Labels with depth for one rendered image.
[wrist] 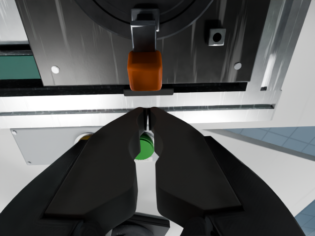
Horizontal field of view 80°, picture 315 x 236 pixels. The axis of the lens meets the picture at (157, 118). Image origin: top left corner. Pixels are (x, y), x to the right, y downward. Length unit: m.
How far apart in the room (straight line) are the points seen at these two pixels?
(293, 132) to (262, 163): 1.32
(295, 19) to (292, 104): 0.22
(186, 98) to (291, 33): 0.13
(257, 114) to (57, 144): 0.28
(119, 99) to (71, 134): 0.09
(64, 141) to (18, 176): 0.27
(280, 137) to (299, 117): 1.33
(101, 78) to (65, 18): 0.06
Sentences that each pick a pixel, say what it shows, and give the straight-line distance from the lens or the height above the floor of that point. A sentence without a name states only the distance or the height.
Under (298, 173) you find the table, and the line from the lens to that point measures 0.60.
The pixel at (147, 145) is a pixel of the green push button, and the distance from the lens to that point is 0.26.
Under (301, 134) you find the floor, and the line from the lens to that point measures 1.88.
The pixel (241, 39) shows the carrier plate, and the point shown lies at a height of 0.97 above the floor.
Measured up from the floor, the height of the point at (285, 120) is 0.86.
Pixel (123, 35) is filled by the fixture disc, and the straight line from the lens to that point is 0.19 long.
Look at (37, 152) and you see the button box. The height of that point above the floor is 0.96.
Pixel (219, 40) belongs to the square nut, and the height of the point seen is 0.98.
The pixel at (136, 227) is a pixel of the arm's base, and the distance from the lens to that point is 0.59.
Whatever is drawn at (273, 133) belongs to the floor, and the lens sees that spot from 1.74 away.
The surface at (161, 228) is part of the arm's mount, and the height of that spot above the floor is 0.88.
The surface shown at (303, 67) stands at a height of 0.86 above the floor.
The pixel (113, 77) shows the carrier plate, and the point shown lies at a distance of 0.22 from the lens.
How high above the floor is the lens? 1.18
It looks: 60 degrees down
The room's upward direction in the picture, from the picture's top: 176 degrees clockwise
